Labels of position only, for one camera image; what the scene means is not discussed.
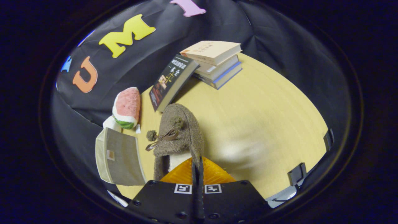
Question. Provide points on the black table clamp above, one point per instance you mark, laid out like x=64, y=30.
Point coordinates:
x=328, y=140
x=297, y=175

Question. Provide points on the blue cover book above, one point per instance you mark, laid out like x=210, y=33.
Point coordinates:
x=227, y=77

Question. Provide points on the tan cover book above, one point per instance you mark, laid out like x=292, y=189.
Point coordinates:
x=211, y=49

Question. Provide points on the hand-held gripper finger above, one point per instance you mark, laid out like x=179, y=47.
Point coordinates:
x=201, y=186
x=195, y=186

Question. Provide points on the brown fuzzy slipper shoe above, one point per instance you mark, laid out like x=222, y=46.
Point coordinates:
x=183, y=124

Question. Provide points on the black backdrop cloth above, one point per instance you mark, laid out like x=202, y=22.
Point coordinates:
x=279, y=40

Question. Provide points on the grey fabric storage box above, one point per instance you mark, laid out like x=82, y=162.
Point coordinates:
x=124, y=161

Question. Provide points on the white spine book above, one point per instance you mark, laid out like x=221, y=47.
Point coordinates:
x=219, y=69

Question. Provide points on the watermelon slice plush toy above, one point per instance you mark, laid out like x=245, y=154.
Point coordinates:
x=127, y=104

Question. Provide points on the black paperback book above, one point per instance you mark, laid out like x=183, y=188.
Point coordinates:
x=169, y=81

